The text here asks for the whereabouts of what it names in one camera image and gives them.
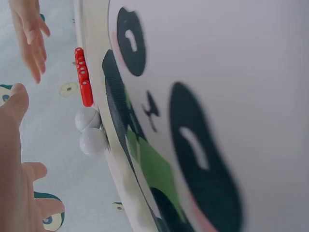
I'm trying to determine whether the person's left hand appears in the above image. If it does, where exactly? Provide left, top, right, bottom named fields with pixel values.
left=0, top=83, right=66, bottom=232

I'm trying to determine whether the person's right hand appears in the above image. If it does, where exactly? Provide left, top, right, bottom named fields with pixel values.
left=9, top=0, right=51, bottom=85

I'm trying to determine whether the white ball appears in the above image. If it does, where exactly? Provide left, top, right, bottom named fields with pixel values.
left=74, top=107, right=101, bottom=133
left=79, top=127, right=108, bottom=158

